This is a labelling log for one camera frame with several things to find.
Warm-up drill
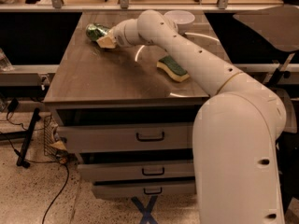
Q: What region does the black floor cable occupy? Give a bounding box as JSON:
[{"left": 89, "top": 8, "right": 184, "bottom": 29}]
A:
[{"left": 0, "top": 110, "right": 71, "bottom": 224}]

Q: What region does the green soda can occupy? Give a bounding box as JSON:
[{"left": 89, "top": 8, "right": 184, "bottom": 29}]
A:
[{"left": 85, "top": 23, "right": 109, "bottom": 42}]

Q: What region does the grey drawer cabinet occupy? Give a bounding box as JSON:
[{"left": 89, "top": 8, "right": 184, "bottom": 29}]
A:
[{"left": 43, "top": 10, "right": 232, "bottom": 201}]

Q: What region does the clear plastic bottle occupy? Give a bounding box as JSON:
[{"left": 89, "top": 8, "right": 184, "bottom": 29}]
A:
[{"left": 0, "top": 48, "right": 14, "bottom": 72}]

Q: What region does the white bowl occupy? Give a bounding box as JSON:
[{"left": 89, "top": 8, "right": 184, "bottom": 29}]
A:
[{"left": 164, "top": 10, "right": 195, "bottom": 35}]

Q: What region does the black stand leg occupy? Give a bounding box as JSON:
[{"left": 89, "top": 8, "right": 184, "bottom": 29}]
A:
[{"left": 17, "top": 108, "right": 40, "bottom": 168}]

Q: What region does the top grey drawer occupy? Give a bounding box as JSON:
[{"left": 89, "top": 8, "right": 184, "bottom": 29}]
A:
[{"left": 58, "top": 123, "right": 192, "bottom": 153}]

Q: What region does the middle grey drawer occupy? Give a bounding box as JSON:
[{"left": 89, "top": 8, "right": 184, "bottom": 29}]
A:
[{"left": 78, "top": 161, "right": 194, "bottom": 182}]

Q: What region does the grey drawer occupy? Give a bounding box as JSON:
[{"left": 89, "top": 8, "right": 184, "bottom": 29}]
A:
[
  {"left": 58, "top": 123, "right": 192, "bottom": 153},
  {"left": 92, "top": 180, "right": 196, "bottom": 199},
  {"left": 78, "top": 161, "right": 194, "bottom": 182}
]

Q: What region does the wire mesh basket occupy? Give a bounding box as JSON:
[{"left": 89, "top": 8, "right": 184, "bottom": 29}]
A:
[{"left": 43, "top": 115, "right": 67, "bottom": 160}]

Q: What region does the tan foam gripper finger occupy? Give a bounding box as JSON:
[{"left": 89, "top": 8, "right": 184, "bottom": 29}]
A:
[{"left": 96, "top": 35, "right": 117, "bottom": 49}]

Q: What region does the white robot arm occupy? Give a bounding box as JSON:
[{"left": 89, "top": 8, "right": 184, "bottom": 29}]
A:
[{"left": 96, "top": 10, "right": 287, "bottom": 224}]

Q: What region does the grey metal rail shelf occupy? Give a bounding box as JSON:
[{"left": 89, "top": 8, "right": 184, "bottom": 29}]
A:
[{"left": 0, "top": 64, "right": 58, "bottom": 87}]

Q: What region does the green yellow sponge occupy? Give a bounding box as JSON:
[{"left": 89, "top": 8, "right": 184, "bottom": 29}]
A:
[{"left": 156, "top": 56, "right": 190, "bottom": 82}]

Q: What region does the bottom grey drawer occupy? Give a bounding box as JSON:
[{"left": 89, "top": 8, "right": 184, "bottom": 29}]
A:
[{"left": 92, "top": 180, "right": 196, "bottom": 199}]

